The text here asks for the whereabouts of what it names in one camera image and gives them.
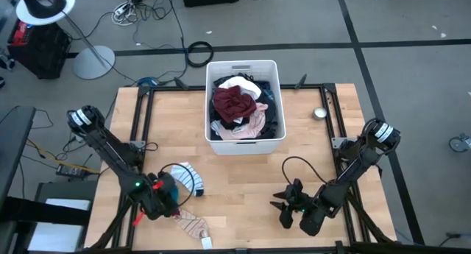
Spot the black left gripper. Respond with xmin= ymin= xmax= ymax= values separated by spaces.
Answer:
xmin=143 ymin=172 xmax=180 ymax=221

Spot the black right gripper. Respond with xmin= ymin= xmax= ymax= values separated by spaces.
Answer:
xmin=270 ymin=179 xmax=314 ymax=229

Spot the white thin-striped sock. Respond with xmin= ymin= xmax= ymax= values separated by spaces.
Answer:
xmin=169 ymin=161 xmax=205 ymax=198

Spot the pink striped sock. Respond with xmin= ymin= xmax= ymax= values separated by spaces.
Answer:
xmin=171 ymin=208 xmax=214 ymax=250

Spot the dark navy garment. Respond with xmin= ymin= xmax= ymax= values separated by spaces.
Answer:
xmin=208 ymin=72 xmax=280 ymax=141

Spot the pale pink garment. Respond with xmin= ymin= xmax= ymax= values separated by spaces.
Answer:
xmin=215 ymin=102 xmax=269 ymax=141

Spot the blue white striped sock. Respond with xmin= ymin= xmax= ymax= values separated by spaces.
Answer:
xmin=210 ymin=120 xmax=232 ymax=137

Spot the blue plaid shirt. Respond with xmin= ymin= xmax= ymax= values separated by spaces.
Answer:
xmin=261 ymin=80 xmax=276 ymax=103

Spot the maroon garment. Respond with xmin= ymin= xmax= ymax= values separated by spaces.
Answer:
xmin=212 ymin=85 xmax=258 ymax=124

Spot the white garment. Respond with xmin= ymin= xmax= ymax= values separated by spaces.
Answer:
xmin=218 ymin=76 xmax=263 ymax=100

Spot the white plastic laundry basket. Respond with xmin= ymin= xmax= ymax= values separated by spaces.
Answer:
xmin=204 ymin=59 xmax=287 ymax=156

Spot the black power adapter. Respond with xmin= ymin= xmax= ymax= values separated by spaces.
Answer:
xmin=55 ymin=163 xmax=89 ymax=180

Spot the grey cart with white panel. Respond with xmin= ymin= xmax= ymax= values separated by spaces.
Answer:
xmin=28 ymin=180 xmax=99 ymax=253

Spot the black beam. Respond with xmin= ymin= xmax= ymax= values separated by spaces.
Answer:
xmin=0 ymin=197 xmax=92 ymax=227

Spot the white round floor stand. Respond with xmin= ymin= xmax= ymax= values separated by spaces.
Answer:
xmin=15 ymin=0 xmax=116 ymax=81

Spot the black curved desk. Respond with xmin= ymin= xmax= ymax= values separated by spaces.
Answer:
xmin=0 ymin=105 xmax=37 ymax=211

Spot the grey caster wheel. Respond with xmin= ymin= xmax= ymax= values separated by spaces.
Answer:
xmin=447 ymin=133 xmax=471 ymax=154

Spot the black case with red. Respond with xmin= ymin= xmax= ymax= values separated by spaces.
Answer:
xmin=7 ymin=20 xmax=71 ymax=80

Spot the white power strip bundle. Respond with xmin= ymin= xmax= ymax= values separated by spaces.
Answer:
xmin=111 ymin=0 xmax=139 ymax=27

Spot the black chair caster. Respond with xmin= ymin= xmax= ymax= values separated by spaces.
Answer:
xmin=0 ymin=51 xmax=16 ymax=71

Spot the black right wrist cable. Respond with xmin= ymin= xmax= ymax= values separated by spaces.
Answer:
xmin=281 ymin=156 xmax=329 ymax=186

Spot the yellow cable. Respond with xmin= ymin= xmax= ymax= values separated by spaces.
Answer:
xmin=25 ymin=138 xmax=101 ymax=174

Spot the black aluminium frame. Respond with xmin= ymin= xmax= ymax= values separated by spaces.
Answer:
xmin=86 ymin=74 xmax=400 ymax=254

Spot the coiled black cable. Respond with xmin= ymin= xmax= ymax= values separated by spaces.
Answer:
xmin=185 ymin=40 xmax=215 ymax=68

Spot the black plug cable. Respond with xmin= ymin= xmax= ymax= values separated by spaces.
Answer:
xmin=439 ymin=231 xmax=471 ymax=247

